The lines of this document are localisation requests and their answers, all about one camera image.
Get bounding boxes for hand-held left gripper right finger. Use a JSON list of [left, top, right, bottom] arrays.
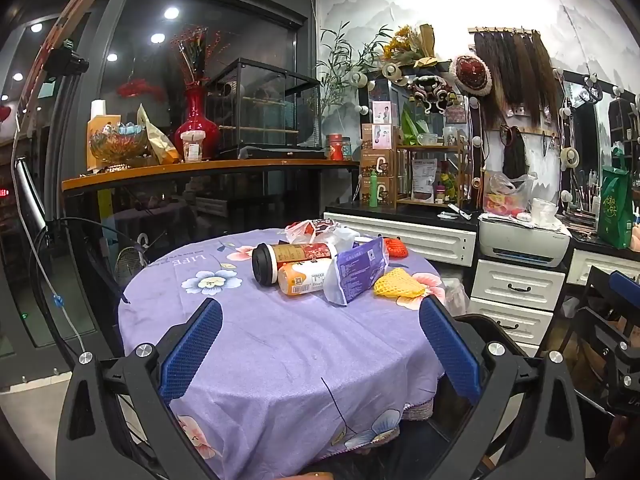
[[419, 296, 586, 480]]

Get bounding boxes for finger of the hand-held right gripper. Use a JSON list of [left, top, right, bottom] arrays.
[[606, 341, 640, 417], [608, 270, 640, 302]]

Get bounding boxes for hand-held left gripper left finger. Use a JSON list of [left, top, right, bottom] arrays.
[[56, 297, 226, 480]]

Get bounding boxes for yellow foam net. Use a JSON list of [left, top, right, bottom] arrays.
[[372, 267, 426, 300]]

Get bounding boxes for purple plastic packet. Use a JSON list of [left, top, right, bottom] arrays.
[[323, 236, 390, 307]]

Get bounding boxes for orange drink bottle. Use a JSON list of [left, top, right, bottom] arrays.
[[277, 258, 333, 296]]

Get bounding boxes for white plastic bag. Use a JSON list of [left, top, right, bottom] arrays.
[[285, 219, 358, 253]]

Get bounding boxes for black chair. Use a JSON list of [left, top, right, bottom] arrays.
[[560, 264, 640, 401]]

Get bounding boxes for white drawer under green bag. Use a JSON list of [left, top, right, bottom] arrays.
[[568, 249, 626, 286]]

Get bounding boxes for brown woven undercloth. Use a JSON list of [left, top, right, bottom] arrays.
[[400, 399, 447, 422]]

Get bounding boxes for green tote bag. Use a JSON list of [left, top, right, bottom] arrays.
[[598, 147, 635, 250]]

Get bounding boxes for purple floral tablecloth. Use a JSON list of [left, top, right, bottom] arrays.
[[117, 227, 448, 480]]

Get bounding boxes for white printer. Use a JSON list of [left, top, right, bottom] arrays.
[[477, 212, 572, 268]]

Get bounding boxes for white plastic container stack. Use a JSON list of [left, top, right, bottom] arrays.
[[530, 197, 558, 226]]

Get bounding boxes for wide white drawer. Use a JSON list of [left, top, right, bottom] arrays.
[[323, 211, 478, 267]]

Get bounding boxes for clear bag red contents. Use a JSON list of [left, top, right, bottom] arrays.
[[482, 170, 538, 218]]

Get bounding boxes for vanity mirror with bulbs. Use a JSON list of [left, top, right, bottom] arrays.
[[552, 72, 640, 233]]

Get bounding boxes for black hanging wig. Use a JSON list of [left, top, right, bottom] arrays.
[[502, 127, 528, 180]]

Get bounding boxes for white brown pouch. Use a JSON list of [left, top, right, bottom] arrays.
[[411, 158, 438, 204]]

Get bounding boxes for white drawer cabinet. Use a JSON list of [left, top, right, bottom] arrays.
[[324, 200, 640, 263]]

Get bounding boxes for brown box white mark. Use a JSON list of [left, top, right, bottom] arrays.
[[361, 176, 396, 206], [360, 149, 396, 178]]

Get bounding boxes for wooden counter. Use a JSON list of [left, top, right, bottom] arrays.
[[61, 158, 361, 193]]

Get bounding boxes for wooden shelf rack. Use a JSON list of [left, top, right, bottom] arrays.
[[395, 132, 473, 209]]

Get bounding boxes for small jar white lid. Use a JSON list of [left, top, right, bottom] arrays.
[[181, 130, 206, 162]]

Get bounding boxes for yellow paper bag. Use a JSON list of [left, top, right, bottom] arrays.
[[136, 104, 181, 165]]

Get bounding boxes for decorated glass bowl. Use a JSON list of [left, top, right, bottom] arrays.
[[89, 122, 149, 166]]

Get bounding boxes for red vase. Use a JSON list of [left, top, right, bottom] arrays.
[[173, 85, 222, 161]]

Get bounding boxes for brown picture box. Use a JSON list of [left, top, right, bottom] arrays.
[[361, 123, 396, 150]]

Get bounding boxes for hanging hair bundles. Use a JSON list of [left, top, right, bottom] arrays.
[[472, 30, 561, 131]]

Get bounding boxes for pink photo card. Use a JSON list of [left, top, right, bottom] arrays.
[[371, 101, 398, 125]]

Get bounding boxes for glass terrarium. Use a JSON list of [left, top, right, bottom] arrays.
[[205, 57, 322, 153]]

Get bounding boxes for ornate dark headdress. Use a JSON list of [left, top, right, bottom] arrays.
[[407, 75, 458, 111]]

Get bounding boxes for red embroidered headpiece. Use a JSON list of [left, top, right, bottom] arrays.
[[449, 54, 493, 97]]

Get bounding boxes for red branch arrangement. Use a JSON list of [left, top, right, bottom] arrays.
[[170, 27, 223, 88]]

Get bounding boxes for green leafy plant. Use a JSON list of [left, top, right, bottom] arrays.
[[316, 22, 393, 111]]

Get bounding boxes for dried flower bouquet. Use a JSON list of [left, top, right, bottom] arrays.
[[382, 24, 451, 68]]

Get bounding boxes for white drawer black handle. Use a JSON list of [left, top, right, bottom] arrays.
[[467, 297, 553, 346], [472, 259, 566, 312], [500, 332, 542, 357]]

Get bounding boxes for ring light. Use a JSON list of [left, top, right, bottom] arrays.
[[10, 0, 103, 161]]

